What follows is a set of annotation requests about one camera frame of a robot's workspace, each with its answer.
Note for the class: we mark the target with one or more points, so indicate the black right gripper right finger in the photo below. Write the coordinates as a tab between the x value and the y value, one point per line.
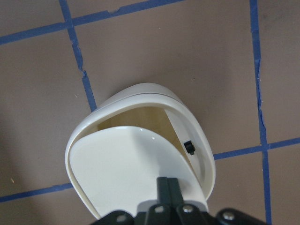
185	212

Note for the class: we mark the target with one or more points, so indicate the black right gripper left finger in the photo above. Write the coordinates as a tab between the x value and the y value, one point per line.
160	213

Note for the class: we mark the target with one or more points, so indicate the white trash can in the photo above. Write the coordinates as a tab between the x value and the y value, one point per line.
115	155

